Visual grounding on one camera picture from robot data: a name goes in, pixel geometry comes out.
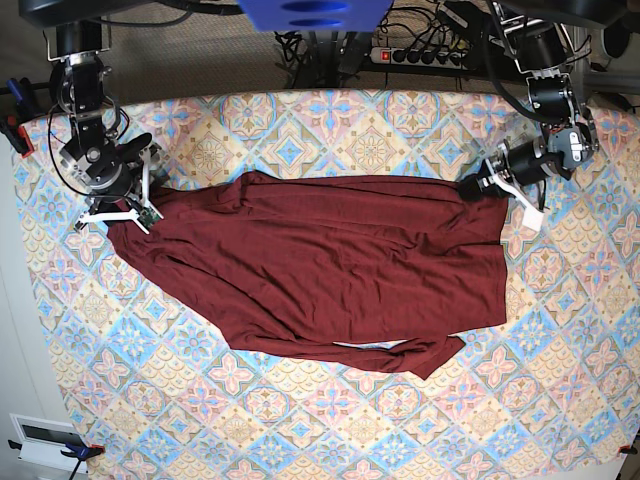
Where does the patterned tablecloth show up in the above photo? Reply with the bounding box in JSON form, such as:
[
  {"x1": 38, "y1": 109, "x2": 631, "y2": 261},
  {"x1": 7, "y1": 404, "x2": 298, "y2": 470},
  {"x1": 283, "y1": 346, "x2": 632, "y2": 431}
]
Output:
[{"x1": 12, "y1": 90, "x2": 639, "y2": 479}]

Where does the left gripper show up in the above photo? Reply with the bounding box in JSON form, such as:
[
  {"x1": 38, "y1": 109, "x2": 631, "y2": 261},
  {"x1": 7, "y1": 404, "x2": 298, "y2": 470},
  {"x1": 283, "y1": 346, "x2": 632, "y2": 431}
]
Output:
[{"x1": 457, "y1": 139, "x2": 573, "y2": 211}]

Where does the blue orange clamp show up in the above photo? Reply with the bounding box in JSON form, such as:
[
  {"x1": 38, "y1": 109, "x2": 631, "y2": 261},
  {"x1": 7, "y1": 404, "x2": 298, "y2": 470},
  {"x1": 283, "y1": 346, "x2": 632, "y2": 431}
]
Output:
[
  {"x1": 1, "y1": 77, "x2": 36, "y2": 158},
  {"x1": 7, "y1": 440, "x2": 105, "y2": 461}
]

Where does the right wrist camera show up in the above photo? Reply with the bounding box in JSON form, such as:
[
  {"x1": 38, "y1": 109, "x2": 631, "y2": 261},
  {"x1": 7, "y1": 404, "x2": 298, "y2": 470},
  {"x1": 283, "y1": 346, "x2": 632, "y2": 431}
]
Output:
[{"x1": 134, "y1": 207, "x2": 164, "y2": 234}]

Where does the white wall vent box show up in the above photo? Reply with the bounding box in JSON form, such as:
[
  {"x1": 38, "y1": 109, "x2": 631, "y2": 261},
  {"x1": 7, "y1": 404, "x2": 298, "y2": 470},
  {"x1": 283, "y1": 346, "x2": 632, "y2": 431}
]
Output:
[{"x1": 9, "y1": 413, "x2": 83, "y2": 473}]

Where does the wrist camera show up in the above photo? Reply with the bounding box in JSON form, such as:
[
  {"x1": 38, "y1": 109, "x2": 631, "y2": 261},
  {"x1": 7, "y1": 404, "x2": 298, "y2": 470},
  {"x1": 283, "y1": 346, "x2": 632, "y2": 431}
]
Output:
[
  {"x1": 522, "y1": 208, "x2": 545, "y2": 232},
  {"x1": 134, "y1": 207, "x2": 164, "y2": 234}
]

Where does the blue orange clamp upper left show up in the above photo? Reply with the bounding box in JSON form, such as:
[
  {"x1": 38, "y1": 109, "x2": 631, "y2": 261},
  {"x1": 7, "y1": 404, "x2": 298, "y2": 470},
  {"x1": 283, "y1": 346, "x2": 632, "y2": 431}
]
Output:
[{"x1": 1, "y1": 77, "x2": 36, "y2": 158}]

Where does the white power strip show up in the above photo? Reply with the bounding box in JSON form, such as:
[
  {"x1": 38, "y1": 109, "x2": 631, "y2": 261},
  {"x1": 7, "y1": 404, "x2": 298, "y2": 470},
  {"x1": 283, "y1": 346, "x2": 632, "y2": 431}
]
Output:
[{"x1": 369, "y1": 47, "x2": 463, "y2": 69}]

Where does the dark red t-shirt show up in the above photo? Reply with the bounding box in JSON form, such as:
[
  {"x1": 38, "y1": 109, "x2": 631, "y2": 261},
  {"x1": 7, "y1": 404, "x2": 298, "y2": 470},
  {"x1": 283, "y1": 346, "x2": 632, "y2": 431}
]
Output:
[{"x1": 108, "y1": 171, "x2": 508, "y2": 378}]

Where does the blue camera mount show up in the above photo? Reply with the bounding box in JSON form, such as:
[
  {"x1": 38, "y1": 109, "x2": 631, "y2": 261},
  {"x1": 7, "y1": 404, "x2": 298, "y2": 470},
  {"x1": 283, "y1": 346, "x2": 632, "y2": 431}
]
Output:
[{"x1": 237, "y1": 0, "x2": 393, "y2": 32}]

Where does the orange clamp lower right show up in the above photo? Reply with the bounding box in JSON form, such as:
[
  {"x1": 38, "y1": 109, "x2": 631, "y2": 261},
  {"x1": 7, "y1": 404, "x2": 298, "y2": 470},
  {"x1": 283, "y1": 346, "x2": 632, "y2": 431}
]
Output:
[{"x1": 618, "y1": 445, "x2": 639, "y2": 455}]

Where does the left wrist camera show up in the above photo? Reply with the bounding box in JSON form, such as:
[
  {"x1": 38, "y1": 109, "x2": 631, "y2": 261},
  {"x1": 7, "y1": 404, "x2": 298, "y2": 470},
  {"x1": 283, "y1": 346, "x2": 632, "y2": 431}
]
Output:
[{"x1": 522, "y1": 208, "x2": 545, "y2": 232}]

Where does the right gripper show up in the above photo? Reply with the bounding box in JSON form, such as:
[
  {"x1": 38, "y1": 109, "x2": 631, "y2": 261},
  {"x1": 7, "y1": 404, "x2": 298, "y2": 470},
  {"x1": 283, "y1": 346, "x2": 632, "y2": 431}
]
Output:
[{"x1": 74, "y1": 133, "x2": 160, "y2": 232}]

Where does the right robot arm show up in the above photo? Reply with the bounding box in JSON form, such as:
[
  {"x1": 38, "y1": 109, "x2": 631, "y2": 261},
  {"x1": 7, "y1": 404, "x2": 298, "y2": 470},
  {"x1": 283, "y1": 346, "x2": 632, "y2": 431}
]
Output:
[{"x1": 18, "y1": 1, "x2": 163, "y2": 233}]

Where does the blue orange clamp lower left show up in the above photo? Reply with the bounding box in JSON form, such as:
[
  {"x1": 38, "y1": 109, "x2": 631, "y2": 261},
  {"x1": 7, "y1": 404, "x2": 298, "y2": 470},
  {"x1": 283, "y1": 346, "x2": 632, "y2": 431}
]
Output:
[{"x1": 7, "y1": 440, "x2": 105, "y2": 461}]

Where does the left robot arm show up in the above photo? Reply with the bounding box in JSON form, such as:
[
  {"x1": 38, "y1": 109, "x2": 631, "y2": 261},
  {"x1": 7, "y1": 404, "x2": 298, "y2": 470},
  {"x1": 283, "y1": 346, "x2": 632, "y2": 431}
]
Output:
[{"x1": 442, "y1": 1, "x2": 625, "y2": 212}]

